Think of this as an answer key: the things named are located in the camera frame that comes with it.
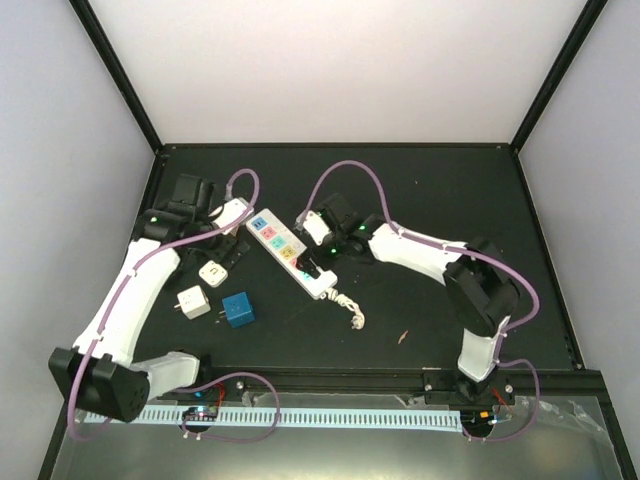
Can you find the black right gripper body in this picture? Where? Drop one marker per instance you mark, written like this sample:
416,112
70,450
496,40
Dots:
328,260

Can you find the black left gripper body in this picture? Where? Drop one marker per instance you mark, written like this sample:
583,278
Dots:
220,253

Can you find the white plug adapter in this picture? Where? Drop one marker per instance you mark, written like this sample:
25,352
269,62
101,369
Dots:
213,274

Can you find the white power strip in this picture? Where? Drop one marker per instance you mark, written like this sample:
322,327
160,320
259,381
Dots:
291,253

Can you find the blue cube socket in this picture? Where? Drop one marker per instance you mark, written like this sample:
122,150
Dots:
237,310

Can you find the white tiger cube socket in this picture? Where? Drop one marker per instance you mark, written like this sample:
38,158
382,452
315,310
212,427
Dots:
193,302

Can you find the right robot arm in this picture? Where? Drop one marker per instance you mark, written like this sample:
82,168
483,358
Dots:
483,297

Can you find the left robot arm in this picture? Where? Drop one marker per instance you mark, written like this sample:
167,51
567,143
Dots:
99,374

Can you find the small green circuit board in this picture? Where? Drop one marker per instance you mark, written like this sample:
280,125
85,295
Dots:
200,413

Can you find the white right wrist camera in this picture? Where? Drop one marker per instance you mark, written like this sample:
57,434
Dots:
314,226

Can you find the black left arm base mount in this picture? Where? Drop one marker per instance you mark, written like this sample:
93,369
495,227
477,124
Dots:
214,391

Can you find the light blue slotted cable duct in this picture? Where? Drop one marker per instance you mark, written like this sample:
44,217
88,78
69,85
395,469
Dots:
331,418

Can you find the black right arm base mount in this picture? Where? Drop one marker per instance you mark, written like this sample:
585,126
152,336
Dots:
451,387

